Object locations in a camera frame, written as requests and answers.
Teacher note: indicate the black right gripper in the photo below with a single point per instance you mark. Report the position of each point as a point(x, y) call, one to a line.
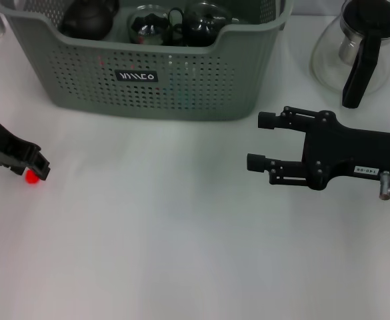
point(348, 150)

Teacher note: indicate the small red brick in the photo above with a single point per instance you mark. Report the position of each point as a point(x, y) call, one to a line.
point(31, 177)

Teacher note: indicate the grey perforated storage bin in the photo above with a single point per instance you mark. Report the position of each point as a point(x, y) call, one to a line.
point(181, 83)

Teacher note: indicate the black teapot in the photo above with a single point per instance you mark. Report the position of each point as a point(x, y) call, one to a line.
point(88, 20)

